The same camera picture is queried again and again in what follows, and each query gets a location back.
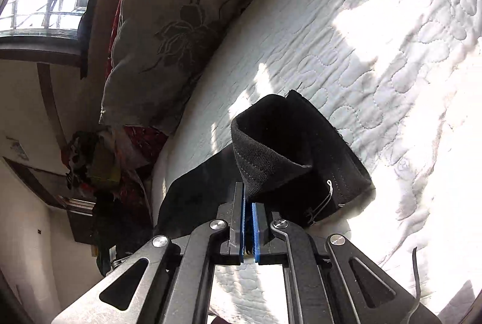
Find white quilted mattress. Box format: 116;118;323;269
151;0;482;324

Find wooden headboard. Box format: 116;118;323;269
81;0;146;80

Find dark wooden furniture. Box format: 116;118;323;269
3;156;96;244

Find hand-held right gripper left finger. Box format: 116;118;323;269
51;182;252;324

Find black cable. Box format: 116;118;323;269
408;247;423;314

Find grey floral pillow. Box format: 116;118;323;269
99;0;295;136

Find black pants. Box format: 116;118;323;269
152;91;377;239

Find pile of clothes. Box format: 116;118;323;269
64;130;151;274

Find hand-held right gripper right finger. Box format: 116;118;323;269
253;201;443;324

